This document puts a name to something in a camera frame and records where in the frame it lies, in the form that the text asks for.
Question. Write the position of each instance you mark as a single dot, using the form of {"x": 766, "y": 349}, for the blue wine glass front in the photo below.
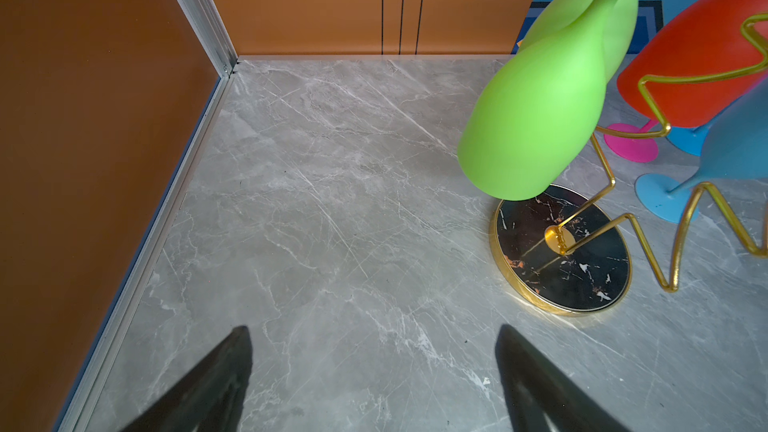
{"x": 735, "y": 148}

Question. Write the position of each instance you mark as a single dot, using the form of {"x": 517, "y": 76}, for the pink wine glass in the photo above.
{"x": 634, "y": 150}

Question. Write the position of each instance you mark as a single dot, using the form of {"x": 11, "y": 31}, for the gold wine glass rack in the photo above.
{"x": 563, "y": 254}

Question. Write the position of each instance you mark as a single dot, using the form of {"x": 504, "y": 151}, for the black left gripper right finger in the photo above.
{"x": 540, "y": 397}

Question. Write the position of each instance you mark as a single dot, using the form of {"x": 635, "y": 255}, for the blue wine glass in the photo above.
{"x": 735, "y": 148}
{"x": 689, "y": 140}

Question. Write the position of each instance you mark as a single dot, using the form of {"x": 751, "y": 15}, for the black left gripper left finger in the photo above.
{"x": 210, "y": 397}

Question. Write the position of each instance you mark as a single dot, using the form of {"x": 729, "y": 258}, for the red wine glass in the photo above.
{"x": 704, "y": 39}

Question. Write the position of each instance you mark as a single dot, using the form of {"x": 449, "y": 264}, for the green wine glass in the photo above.
{"x": 538, "y": 112}
{"x": 618, "y": 30}

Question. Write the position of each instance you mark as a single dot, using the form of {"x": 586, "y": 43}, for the green wine glass back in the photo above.
{"x": 618, "y": 30}

